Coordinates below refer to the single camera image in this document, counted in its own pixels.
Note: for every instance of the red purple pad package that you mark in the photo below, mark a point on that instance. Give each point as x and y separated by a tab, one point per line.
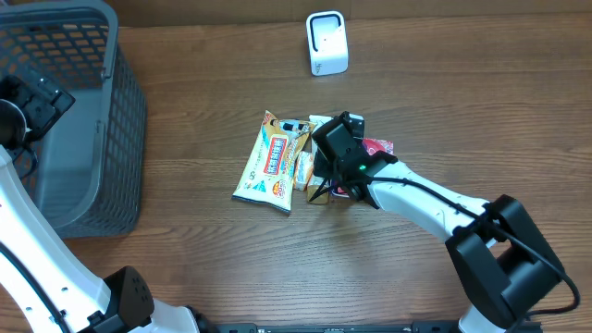
372	146

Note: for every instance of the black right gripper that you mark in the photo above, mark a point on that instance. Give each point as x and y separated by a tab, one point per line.
320	166

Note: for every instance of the white tube gold cap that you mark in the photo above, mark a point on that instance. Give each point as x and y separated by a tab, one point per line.
316	185

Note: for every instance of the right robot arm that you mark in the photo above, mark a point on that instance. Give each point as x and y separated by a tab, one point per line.
503	261

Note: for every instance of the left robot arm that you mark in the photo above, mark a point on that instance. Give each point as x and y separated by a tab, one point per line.
53	289

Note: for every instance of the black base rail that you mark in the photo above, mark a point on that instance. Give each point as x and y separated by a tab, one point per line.
414	327

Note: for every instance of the dark grey plastic basket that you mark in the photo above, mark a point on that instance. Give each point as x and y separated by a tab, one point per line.
89	174

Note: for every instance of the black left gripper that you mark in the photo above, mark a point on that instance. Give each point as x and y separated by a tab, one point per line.
45	112

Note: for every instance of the white barcode scanner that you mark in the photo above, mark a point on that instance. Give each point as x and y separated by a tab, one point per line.
327	43

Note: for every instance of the yellow wet wipes pack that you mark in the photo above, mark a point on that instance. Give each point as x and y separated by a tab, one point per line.
269	173

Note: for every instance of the small orange snack packet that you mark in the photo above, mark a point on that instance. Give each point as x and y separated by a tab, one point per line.
303	170

